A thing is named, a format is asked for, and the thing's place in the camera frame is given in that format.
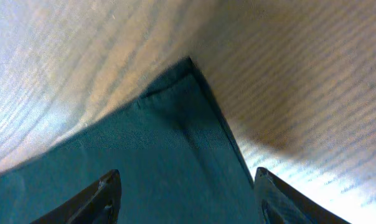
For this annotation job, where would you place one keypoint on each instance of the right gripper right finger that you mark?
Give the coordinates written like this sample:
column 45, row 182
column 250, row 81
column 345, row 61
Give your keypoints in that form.
column 278, row 202

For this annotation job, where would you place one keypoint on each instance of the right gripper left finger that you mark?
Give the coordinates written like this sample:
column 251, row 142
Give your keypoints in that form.
column 100, row 202

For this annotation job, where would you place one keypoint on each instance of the black t-shirt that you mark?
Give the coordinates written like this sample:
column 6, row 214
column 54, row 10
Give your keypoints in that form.
column 176, row 155

